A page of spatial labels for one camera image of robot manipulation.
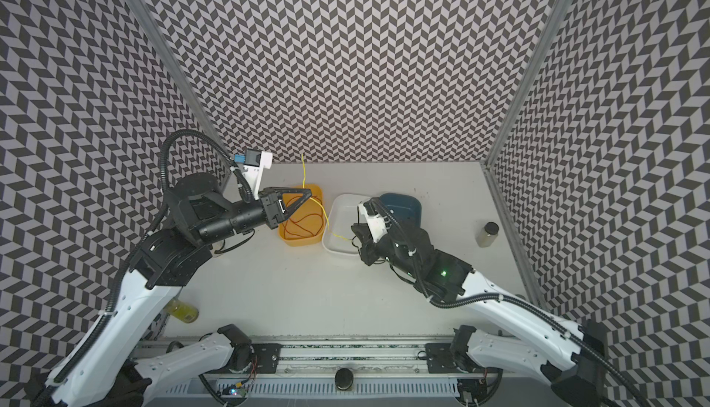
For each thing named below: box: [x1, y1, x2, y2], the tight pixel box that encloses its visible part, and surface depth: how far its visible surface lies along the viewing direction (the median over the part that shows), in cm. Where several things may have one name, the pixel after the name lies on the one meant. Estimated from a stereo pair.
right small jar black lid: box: [475, 221, 500, 248], surface depth 91 cm
